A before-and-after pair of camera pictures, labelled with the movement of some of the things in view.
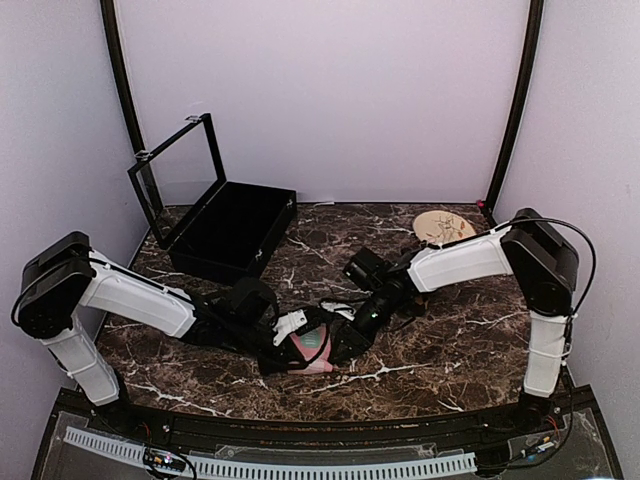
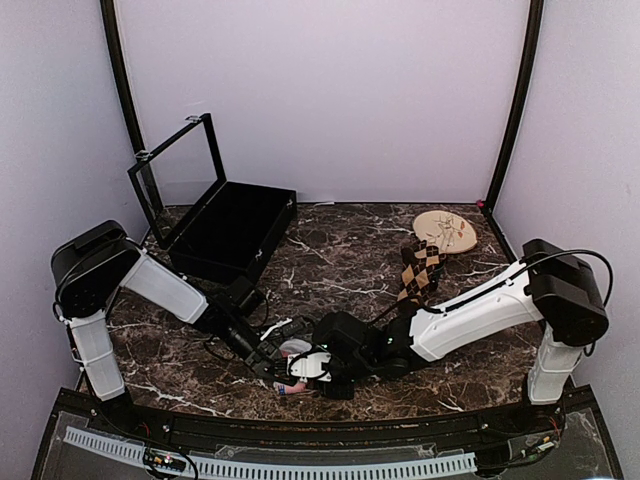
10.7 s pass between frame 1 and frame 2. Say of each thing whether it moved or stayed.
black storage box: stayed
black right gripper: moved
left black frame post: stayed
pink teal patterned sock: moved
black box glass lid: stayed
